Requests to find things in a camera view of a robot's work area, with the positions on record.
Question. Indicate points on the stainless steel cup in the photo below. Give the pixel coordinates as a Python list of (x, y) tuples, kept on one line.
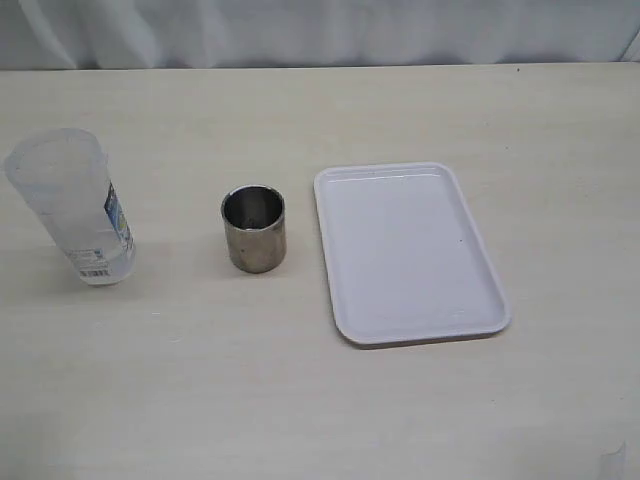
[(254, 224)]

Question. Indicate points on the clear plastic water bottle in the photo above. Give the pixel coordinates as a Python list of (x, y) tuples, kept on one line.
[(63, 176)]

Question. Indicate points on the white plastic tray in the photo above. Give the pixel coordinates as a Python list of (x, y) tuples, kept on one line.
[(404, 258)]

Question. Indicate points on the white backdrop curtain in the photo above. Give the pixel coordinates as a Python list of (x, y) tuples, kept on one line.
[(75, 35)]

